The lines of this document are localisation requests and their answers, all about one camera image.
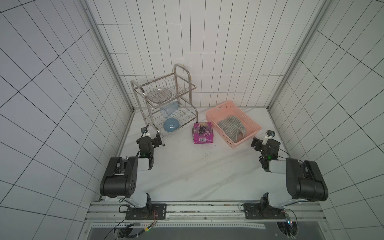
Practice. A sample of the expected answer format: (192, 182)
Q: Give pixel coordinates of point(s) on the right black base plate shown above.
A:
(261, 212)

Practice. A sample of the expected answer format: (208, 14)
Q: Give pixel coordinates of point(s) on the pink plastic basket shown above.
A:
(225, 110)

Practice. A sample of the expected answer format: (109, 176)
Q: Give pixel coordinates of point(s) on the metal two-tier dish rack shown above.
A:
(179, 82)

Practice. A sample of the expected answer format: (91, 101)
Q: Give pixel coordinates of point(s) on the clear blue plastic cup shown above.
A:
(167, 110)

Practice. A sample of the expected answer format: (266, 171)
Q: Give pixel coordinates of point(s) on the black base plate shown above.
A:
(261, 212)
(150, 212)

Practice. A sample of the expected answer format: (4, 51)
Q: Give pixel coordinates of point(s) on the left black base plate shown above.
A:
(150, 212)

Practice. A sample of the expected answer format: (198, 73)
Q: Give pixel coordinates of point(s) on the aluminium mounting rail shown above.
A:
(202, 212)

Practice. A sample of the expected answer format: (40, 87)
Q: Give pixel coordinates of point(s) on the grey striped square dishcloth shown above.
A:
(233, 128)

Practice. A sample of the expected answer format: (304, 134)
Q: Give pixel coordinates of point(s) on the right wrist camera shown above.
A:
(270, 133)

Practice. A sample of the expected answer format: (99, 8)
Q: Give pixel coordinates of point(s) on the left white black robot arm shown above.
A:
(120, 177)

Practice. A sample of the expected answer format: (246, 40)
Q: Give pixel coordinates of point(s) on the blue bowl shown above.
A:
(170, 125)

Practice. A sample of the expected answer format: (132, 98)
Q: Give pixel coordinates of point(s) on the purple snack packet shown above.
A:
(203, 133)

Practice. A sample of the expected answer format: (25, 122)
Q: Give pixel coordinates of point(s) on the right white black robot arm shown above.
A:
(304, 180)

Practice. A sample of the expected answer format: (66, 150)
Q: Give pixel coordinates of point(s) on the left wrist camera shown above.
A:
(144, 130)

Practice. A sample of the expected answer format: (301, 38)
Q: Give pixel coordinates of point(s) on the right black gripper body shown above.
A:
(257, 144)

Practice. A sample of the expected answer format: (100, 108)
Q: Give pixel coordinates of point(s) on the round metal strainer plate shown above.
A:
(159, 96)

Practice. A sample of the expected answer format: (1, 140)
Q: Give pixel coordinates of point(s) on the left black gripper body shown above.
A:
(156, 140)

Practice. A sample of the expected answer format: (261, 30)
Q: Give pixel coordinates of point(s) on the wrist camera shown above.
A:
(144, 130)
(270, 133)

